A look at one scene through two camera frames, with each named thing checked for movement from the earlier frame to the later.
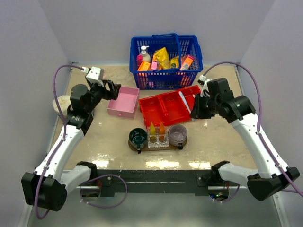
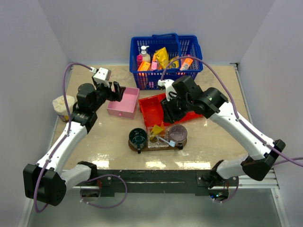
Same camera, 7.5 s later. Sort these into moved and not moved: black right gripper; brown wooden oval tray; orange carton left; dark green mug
Moved: black right gripper
Not moved: brown wooden oval tray; dark green mug; orange carton left
